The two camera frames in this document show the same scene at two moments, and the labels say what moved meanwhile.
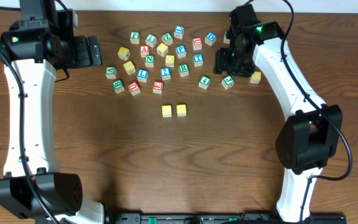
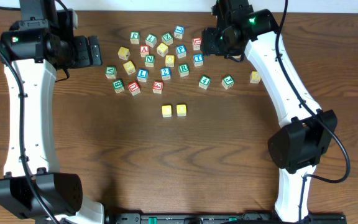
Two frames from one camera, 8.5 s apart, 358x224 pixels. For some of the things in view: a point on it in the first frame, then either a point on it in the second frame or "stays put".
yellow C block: x=166 y=111 stays put
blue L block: x=142 y=74 stays put
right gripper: x=229 y=64 -> x=209 y=42
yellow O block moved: x=181 y=110 stays put
